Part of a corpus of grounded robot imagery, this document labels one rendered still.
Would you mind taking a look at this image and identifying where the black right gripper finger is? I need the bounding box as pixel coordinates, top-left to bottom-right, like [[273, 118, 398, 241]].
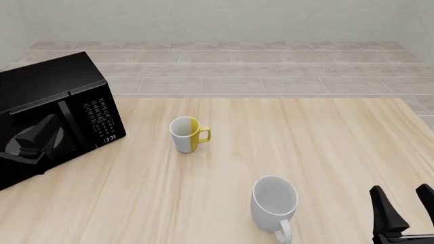
[[369, 185, 410, 234], [415, 183, 434, 214]]

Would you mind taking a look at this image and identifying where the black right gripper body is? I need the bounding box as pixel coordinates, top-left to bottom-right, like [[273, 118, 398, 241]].
[[371, 230, 434, 244]]

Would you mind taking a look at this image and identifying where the black microwave oven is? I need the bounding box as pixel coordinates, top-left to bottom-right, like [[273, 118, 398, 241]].
[[0, 51, 127, 191]]

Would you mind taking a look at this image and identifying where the white and yellow mug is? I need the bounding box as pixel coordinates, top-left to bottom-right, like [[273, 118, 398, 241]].
[[169, 116, 212, 155]]

